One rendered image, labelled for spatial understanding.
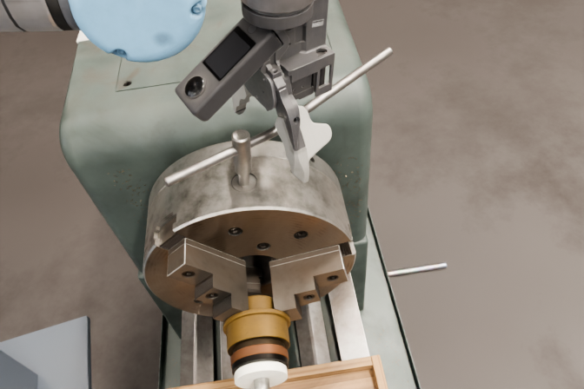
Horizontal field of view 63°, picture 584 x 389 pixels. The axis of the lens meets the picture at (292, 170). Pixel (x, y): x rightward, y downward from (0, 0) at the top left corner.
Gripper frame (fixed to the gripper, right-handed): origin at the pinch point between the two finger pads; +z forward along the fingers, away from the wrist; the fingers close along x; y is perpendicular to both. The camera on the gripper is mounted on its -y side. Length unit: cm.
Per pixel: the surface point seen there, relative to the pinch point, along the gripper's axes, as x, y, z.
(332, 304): -8.1, 8.2, 40.0
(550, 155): 16, 163, 115
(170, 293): 2.0, -16.9, 23.7
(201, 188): 3.0, -8.4, 5.1
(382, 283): -1, 34, 71
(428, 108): 74, 145, 119
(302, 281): -11.1, -1.7, 16.0
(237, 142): -0.7, -4.2, -4.2
